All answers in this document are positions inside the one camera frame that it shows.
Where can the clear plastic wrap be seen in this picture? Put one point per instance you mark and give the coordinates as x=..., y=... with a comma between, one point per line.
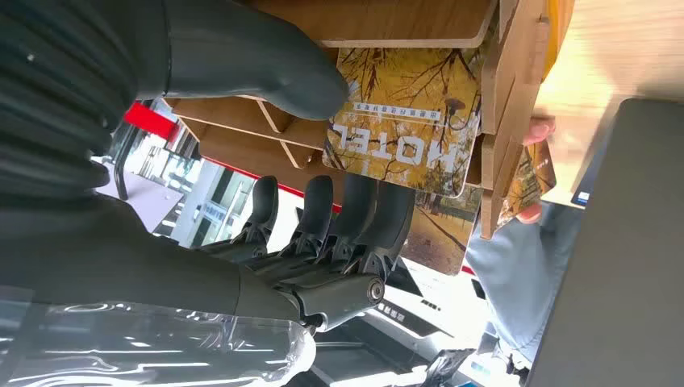
x=133, y=352

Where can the black labelled device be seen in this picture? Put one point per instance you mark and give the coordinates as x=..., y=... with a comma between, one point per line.
x=407, y=318

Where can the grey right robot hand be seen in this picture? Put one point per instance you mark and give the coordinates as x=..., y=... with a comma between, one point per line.
x=133, y=256

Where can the grey laptop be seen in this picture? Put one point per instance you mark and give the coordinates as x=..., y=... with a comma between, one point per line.
x=620, y=256

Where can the wooden card holder rack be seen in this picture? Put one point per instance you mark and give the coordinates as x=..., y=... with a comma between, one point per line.
x=384, y=21

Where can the red band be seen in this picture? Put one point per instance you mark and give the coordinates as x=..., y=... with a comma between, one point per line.
x=149, y=121

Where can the ribbed grey right arm sleeve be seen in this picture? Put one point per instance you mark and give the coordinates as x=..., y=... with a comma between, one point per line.
x=53, y=80

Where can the autumn path picture card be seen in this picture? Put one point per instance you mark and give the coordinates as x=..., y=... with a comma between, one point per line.
x=439, y=235

